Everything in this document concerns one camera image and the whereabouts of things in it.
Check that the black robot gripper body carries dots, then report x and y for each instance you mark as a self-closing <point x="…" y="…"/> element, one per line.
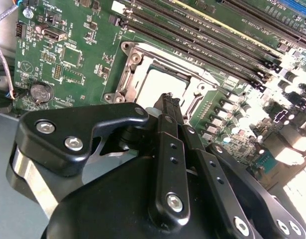
<point x="105" y="211"/>

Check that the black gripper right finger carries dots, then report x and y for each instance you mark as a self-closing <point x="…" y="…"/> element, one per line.
<point x="212" y="174"/>

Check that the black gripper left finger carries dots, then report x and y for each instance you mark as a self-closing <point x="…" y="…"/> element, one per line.
<point x="55" y="124"/>

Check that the metal socket cover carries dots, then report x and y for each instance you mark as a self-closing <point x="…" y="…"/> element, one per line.
<point x="138" y="77"/>

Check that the silver CPU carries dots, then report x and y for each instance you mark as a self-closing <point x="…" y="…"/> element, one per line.
<point x="162" y="82"/>

